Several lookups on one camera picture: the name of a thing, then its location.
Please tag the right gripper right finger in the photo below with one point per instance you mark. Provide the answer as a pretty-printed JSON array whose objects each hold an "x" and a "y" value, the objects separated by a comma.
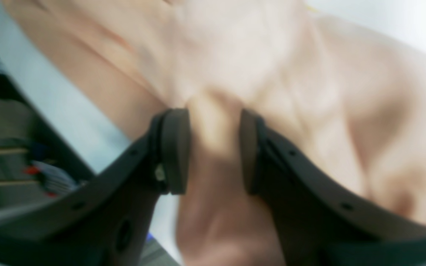
[{"x": 319, "y": 222}]

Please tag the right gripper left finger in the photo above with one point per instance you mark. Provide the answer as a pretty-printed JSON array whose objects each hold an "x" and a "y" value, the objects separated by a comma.
[{"x": 106, "y": 222}]

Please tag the peach T-shirt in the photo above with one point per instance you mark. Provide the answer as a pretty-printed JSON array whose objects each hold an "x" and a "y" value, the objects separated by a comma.
[{"x": 352, "y": 100}]

